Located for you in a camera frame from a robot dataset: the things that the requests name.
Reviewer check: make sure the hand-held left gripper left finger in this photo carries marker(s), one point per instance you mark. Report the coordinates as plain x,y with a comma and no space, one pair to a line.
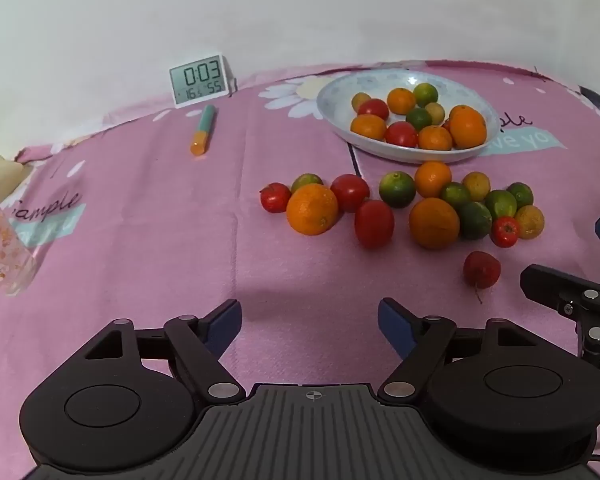
225,322

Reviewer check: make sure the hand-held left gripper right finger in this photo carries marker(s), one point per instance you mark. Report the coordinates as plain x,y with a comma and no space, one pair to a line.
395,325

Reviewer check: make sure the large orange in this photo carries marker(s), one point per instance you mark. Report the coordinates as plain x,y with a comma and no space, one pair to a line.
467,126
312,210
434,224

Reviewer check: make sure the white bowl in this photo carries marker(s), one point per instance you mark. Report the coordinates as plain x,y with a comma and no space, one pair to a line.
340,105

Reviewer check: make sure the small red fruit with stem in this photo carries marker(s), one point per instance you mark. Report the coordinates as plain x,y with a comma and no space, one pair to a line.
481,270

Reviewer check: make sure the pink printed blanket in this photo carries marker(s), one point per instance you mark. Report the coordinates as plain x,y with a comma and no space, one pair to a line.
130,260

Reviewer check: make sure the yellow-green lime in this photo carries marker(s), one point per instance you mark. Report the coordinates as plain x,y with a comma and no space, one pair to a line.
305,181

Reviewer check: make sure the teal and orange pen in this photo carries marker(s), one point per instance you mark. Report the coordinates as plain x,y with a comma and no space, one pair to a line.
204,127

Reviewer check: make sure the clear patterned plastic bag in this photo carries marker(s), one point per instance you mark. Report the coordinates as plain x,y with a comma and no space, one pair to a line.
0,240

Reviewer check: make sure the white digital clock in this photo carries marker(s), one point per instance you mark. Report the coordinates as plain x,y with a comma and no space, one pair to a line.
198,80

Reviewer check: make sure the beige cloth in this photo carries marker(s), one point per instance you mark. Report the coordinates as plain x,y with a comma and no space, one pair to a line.
5,172

